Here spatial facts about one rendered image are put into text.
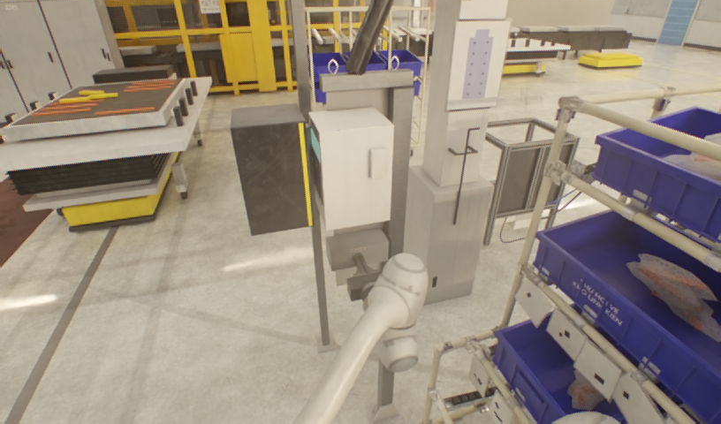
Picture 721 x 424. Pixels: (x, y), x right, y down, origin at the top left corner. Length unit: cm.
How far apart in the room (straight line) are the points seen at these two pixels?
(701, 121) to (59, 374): 318
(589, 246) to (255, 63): 746
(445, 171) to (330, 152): 131
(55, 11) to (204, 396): 674
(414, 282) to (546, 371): 84
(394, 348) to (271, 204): 46
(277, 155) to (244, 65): 741
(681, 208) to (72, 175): 376
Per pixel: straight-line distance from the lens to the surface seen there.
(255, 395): 227
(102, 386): 266
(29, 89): 836
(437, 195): 207
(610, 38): 1538
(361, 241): 117
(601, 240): 157
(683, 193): 100
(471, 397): 174
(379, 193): 96
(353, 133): 87
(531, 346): 157
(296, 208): 94
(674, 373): 118
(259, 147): 85
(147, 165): 353
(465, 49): 193
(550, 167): 120
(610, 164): 109
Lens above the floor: 189
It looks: 30 degrees down
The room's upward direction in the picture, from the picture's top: 1 degrees counter-clockwise
